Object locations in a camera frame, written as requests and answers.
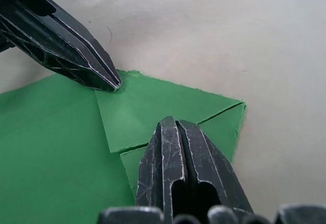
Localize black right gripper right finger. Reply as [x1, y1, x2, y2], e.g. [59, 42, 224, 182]
[177, 119, 255, 218]

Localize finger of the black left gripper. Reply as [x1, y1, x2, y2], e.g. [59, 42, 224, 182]
[7, 0, 122, 87]
[0, 0, 119, 93]

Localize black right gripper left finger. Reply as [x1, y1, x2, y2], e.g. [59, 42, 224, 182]
[135, 116, 189, 224]

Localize green paper sheet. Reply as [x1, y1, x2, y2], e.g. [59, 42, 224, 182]
[0, 69, 247, 224]

